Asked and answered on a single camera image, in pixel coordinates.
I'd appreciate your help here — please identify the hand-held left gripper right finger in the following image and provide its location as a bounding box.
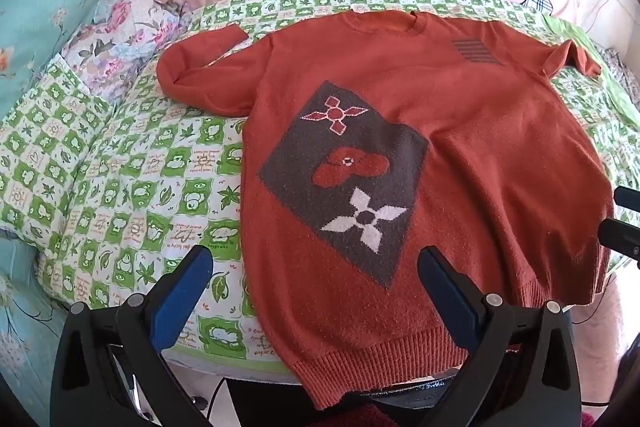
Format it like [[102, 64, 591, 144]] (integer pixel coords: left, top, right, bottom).
[[417, 246, 583, 427]]

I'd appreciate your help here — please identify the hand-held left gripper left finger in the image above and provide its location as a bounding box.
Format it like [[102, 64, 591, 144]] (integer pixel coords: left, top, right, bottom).
[[52, 244, 216, 427]]

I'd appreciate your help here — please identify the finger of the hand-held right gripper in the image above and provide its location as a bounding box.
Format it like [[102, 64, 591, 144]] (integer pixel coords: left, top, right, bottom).
[[597, 217, 640, 268], [614, 186, 640, 210]]

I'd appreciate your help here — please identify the orange knit sweater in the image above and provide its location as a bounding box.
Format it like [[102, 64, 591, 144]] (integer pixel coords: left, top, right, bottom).
[[157, 9, 616, 410]]

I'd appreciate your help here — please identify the green checked bed sheet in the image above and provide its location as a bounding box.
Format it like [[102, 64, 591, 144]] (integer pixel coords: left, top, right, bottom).
[[0, 0, 640, 368]]

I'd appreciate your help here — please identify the pink fuzzy cloth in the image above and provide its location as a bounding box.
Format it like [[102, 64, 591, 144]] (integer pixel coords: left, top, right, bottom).
[[570, 277, 632, 408]]

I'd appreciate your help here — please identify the plain light green cloth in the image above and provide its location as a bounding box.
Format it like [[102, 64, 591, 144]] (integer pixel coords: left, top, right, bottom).
[[542, 14, 640, 128]]

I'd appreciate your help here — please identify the teal floral bed sheet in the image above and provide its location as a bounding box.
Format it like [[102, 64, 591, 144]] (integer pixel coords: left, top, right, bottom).
[[0, 232, 68, 388]]

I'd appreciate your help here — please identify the pink floral pillow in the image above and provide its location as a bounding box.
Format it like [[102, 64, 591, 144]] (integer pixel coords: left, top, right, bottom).
[[60, 0, 196, 108]]

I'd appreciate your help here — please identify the white charging cable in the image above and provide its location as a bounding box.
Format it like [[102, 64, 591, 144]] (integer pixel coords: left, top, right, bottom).
[[582, 0, 613, 32]]

